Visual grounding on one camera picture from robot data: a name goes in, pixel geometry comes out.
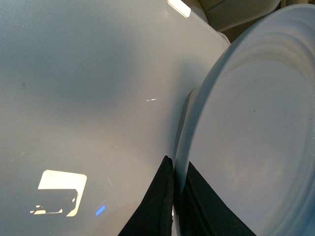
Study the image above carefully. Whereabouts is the light blue round plate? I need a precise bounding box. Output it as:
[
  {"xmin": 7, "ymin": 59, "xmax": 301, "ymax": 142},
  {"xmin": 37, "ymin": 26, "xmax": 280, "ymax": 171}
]
[{"xmin": 174, "ymin": 4, "xmax": 315, "ymax": 236}]

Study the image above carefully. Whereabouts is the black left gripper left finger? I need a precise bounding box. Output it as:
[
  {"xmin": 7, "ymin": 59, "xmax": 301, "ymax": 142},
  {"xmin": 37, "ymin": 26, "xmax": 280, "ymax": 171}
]
[{"xmin": 119, "ymin": 156, "xmax": 174, "ymax": 236}]

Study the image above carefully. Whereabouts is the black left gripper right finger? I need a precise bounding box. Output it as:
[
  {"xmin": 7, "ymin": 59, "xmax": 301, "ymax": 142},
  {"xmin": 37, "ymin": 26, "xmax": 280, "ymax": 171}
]
[{"xmin": 178, "ymin": 163, "xmax": 255, "ymax": 236}]

